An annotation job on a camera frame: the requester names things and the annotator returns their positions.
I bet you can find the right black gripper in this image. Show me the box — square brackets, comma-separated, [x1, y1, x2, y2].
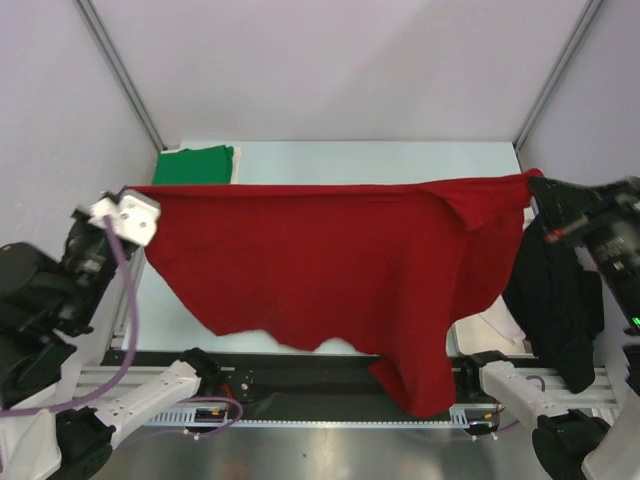
[526, 167, 640, 324]

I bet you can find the red t shirt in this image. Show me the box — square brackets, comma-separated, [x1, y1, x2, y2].
[141, 169, 539, 418]

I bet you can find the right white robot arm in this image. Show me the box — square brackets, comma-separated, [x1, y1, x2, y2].
[461, 177, 639, 479]

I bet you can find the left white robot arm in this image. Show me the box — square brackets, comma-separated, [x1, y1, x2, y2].
[1, 196, 221, 479]

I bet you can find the black t shirt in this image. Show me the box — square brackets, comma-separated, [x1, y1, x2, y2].
[503, 218, 604, 394]

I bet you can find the white t shirt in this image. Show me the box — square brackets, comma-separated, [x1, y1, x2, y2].
[478, 297, 526, 344]

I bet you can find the folded green t shirt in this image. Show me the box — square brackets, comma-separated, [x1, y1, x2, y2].
[151, 145, 236, 187]

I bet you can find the white tray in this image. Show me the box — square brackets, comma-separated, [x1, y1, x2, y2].
[446, 315, 531, 357]

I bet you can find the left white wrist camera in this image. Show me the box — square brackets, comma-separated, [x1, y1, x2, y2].
[87, 189, 161, 247]

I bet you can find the aluminium front rail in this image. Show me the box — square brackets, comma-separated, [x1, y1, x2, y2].
[73, 367, 617, 408]

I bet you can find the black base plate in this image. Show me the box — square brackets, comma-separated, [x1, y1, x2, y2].
[129, 348, 501, 429]

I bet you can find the right aluminium frame post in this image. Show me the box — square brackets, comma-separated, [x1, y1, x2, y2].
[513, 0, 606, 154]

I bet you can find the aluminium frame post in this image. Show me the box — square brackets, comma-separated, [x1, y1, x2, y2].
[74, 0, 166, 152]
[513, 0, 606, 154]

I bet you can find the slotted cable duct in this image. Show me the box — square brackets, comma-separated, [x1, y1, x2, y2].
[143, 403, 498, 429]

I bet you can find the left aluminium frame post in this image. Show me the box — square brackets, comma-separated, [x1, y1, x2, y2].
[74, 0, 166, 152]

